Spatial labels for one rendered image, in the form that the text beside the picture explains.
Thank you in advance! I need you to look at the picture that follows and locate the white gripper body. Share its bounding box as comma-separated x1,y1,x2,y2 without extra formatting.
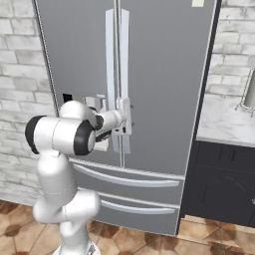
116,96,133,136

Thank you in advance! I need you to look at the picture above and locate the plain grey fridge door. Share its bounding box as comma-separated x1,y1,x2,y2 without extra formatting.
117,0,219,180

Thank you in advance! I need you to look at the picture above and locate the grey fridge door with dispenser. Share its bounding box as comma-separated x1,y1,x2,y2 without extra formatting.
34,0,120,167

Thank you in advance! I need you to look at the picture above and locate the grey fridge drawer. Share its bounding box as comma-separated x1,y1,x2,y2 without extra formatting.
68,158,185,206
78,187,182,237

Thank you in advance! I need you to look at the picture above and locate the grey fridge body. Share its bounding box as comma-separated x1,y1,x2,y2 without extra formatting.
32,0,222,237

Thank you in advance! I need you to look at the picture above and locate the black base cabinet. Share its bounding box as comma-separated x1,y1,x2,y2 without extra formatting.
181,139,255,228

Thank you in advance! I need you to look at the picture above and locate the long silver fridge door handle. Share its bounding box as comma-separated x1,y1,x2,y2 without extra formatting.
105,8,120,154
120,8,131,155

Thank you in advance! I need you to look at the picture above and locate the curved silver drawer handle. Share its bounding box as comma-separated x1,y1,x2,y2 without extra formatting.
72,162,180,189
99,198,176,216

